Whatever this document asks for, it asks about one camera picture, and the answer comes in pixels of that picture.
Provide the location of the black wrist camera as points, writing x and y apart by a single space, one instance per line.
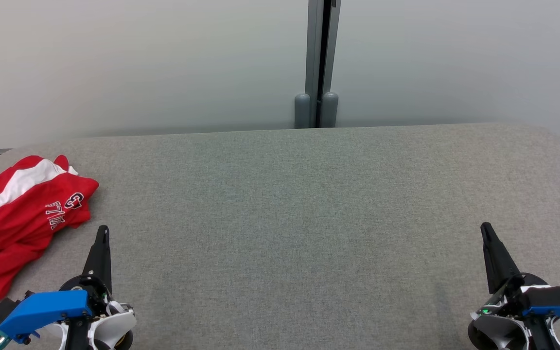
557 296
2 311

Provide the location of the grey cylindrical stopper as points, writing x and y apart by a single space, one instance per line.
302 112
330 111

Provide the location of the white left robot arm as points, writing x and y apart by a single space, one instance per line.
114 323

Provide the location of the grey partition post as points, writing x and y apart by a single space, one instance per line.
315 48

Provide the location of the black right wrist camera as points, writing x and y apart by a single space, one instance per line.
557 296

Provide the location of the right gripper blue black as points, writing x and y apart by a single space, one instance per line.
528 282

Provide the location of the red shorts white trim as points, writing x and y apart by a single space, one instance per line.
27 199

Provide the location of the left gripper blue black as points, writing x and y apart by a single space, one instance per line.
46 311

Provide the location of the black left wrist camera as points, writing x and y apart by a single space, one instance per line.
2 311

